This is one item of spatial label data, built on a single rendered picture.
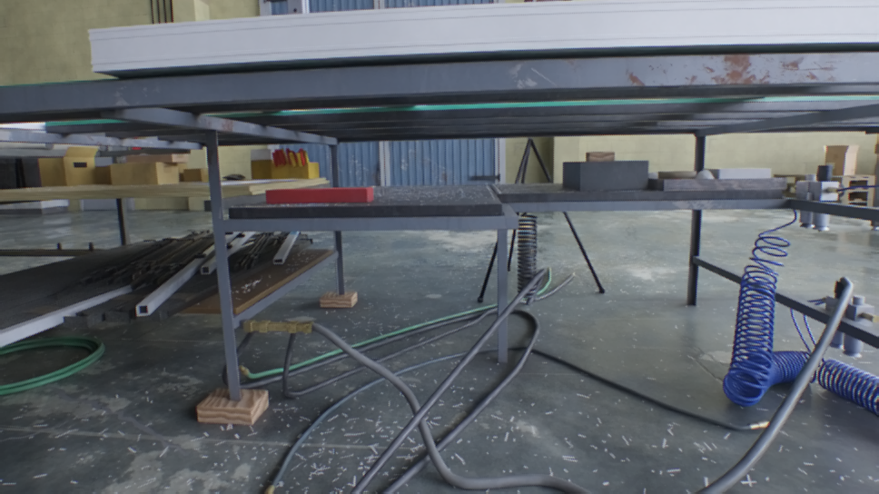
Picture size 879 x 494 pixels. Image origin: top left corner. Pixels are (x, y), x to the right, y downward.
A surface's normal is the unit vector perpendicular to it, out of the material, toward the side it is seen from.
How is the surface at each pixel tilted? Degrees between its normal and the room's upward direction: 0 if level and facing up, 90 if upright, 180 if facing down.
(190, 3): 90
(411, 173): 90
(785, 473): 0
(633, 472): 0
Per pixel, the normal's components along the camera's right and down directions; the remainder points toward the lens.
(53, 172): -0.07, 0.13
